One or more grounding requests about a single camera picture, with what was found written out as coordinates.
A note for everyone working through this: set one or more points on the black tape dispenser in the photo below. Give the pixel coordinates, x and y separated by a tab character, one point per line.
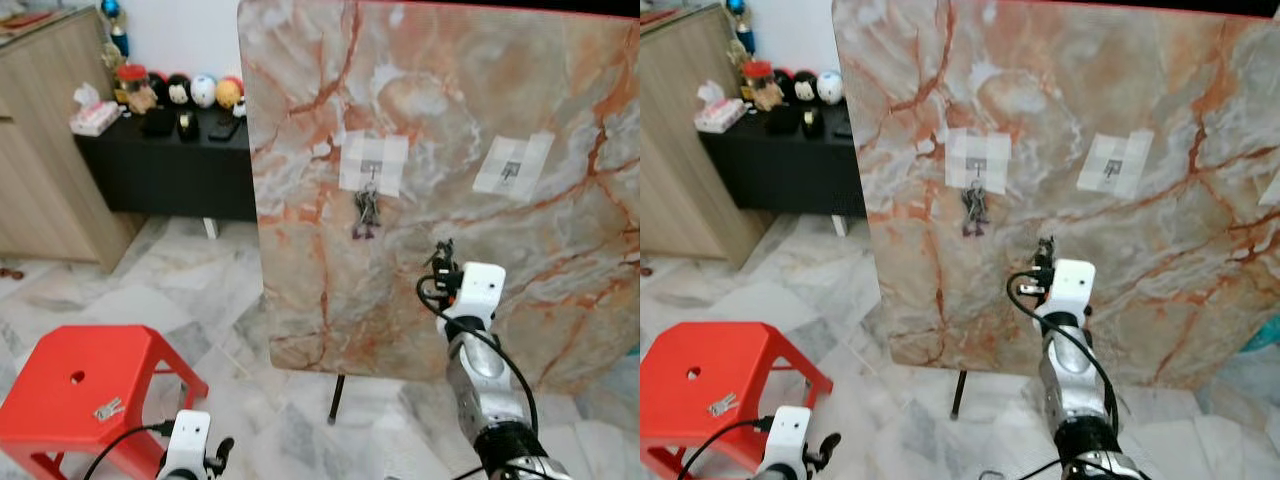
187	125
812	122

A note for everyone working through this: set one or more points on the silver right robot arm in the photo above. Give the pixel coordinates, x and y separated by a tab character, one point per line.
480	380
1070	380

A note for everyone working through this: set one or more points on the marble pattern folding table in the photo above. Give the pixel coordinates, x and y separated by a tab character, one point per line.
900	280
300	280

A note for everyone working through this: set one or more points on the blue ball trophy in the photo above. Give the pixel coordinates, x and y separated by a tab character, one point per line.
110	8
735	6

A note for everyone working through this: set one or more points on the red flat tray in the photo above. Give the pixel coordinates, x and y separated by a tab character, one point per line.
652	15
25	18

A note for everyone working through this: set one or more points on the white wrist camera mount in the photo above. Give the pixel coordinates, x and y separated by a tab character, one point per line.
187	445
481	290
1070	290
790	440

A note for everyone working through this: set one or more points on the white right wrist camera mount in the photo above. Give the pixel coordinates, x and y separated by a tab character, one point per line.
1070	290
481	290

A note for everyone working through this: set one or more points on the black low TV console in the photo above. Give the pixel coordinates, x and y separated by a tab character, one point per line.
170	170
790	165

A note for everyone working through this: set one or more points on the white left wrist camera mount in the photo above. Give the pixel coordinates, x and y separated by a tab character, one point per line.
187	445
790	440

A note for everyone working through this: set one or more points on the red plastic stool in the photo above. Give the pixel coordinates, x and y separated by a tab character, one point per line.
130	360
760	365

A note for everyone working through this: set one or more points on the yellow round plush toy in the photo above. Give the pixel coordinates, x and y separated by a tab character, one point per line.
229	93

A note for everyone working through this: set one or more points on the light wooden cabinet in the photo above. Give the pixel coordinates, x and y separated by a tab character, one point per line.
690	150
50	150

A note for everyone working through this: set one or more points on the black round plush toy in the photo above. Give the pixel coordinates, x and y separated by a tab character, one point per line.
180	92
805	87

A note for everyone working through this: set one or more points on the black table leg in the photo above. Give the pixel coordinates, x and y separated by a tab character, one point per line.
961	395
337	400

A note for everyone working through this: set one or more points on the dark key bunch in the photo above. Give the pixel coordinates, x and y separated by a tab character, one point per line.
366	212
974	210

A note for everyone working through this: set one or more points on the silver key bunch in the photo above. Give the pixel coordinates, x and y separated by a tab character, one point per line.
108	408
722	404

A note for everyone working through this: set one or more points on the black pouch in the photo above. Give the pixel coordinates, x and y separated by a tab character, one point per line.
158	122
782	120

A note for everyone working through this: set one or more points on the pink tissue box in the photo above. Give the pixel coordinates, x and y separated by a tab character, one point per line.
720	115
95	120

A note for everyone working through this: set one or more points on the clear taped adhesive hook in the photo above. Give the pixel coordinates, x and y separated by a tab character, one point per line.
513	165
1115	165
978	158
373	160

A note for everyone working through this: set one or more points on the white round plush toy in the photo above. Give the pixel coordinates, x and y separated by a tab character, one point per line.
203	91
829	87

